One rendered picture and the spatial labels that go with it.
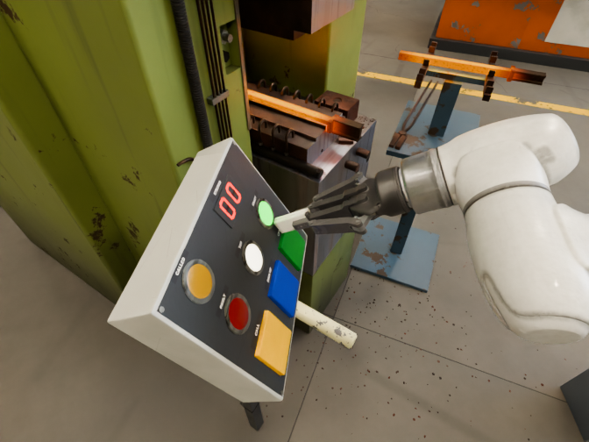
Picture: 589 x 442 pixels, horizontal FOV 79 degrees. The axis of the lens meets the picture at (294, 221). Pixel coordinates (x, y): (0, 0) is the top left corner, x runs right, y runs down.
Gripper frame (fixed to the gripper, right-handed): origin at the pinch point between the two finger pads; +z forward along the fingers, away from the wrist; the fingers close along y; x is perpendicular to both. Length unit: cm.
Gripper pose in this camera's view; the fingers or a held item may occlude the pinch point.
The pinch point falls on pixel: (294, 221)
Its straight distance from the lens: 64.6
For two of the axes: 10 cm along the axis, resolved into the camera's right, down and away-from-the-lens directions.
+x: -5.0, -6.4, -5.9
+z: -8.6, 2.5, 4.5
